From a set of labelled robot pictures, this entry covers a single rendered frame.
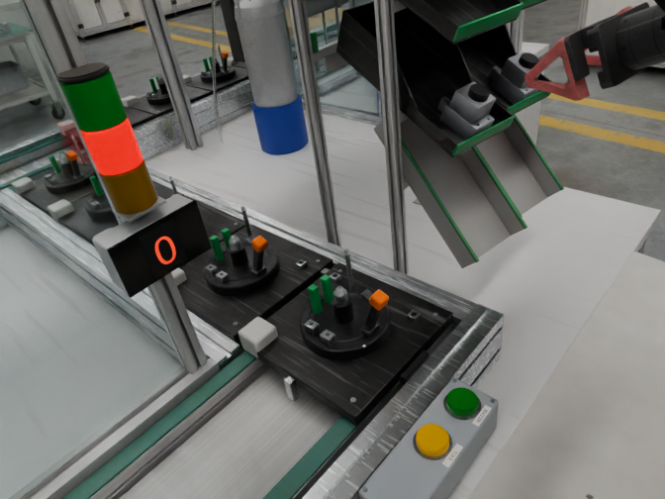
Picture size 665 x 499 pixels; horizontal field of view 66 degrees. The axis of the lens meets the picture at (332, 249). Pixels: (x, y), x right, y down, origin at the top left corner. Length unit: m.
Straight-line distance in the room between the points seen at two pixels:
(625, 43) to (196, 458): 0.72
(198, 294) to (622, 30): 0.73
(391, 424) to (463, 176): 0.46
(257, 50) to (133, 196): 1.00
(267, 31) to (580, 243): 0.98
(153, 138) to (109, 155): 1.28
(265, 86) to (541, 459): 1.21
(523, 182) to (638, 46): 0.47
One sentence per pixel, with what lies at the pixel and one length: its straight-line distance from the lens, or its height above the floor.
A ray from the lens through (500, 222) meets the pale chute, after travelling 0.95.
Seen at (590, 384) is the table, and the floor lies 0.86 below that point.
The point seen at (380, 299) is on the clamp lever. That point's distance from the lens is 0.70.
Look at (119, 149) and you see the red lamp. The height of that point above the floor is 1.34.
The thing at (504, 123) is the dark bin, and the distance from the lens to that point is 0.84.
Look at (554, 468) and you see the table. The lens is 0.81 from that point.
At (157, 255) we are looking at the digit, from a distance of 0.65.
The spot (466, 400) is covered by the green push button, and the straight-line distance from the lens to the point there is 0.71.
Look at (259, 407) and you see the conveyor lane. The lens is 0.81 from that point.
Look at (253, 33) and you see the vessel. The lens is 1.55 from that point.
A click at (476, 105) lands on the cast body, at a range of 0.78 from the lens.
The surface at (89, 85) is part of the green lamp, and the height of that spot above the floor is 1.41.
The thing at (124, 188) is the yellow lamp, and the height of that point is 1.29.
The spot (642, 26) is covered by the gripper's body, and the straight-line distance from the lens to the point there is 0.63.
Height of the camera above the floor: 1.53
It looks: 35 degrees down
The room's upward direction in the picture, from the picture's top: 9 degrees counter-clockwise
